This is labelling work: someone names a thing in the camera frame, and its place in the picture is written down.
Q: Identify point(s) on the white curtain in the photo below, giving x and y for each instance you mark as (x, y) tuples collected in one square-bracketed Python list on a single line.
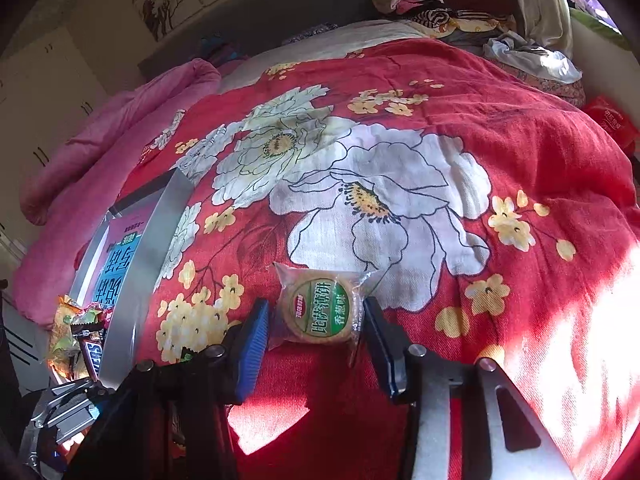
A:
[(548, 23)]

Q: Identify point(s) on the yellow snack packet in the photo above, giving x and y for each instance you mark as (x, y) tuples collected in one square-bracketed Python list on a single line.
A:
[(64, 356)]

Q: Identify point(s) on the red plastic bag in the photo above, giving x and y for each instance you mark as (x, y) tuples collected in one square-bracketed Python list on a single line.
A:
[(614, 121)]

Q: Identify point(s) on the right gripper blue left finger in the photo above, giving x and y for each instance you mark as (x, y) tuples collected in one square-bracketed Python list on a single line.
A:
[(244, 354)]

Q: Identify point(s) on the pink blanket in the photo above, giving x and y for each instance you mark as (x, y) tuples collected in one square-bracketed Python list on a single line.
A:
[(68, 198)]

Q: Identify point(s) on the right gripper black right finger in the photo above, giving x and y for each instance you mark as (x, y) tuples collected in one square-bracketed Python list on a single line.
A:
[(388, 346)]

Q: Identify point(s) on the pink and blue book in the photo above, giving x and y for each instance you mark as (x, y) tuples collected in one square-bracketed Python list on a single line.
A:
[(120, 261)]

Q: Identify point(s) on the red floral bedspread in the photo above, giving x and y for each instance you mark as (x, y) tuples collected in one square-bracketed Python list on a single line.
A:
[(494, 220)]

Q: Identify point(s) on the metal tray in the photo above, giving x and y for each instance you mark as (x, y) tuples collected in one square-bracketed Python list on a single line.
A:
[(122, 338)]

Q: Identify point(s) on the round biscuit green label packet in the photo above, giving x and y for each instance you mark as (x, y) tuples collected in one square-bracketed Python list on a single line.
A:
[(319, 307)]

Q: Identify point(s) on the snickers bar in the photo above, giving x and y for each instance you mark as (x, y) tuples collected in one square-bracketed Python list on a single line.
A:
[(90, 338)]

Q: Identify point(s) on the white wardrobe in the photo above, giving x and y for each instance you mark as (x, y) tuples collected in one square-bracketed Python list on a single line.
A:
[(47, 91)]

